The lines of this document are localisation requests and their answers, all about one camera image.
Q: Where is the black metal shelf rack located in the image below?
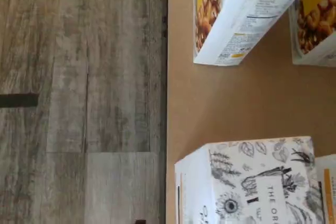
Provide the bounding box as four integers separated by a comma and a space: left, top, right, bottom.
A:
160, 0, 169, 224

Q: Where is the wooden shelf board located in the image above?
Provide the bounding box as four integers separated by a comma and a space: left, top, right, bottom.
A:
164, 0, 336, 224

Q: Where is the yellow purely elizabeth box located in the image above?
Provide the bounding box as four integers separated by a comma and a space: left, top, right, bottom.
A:
193, 0, 321, 67
288, 0, 336, 66

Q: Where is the black floor tape strip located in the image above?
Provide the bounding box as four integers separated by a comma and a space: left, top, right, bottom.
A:
0, 92, 39, 109

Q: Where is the white tea box yellow strip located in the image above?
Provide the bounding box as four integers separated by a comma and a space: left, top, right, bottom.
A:
174, 136, 317, 224
313, 153, 336, 224

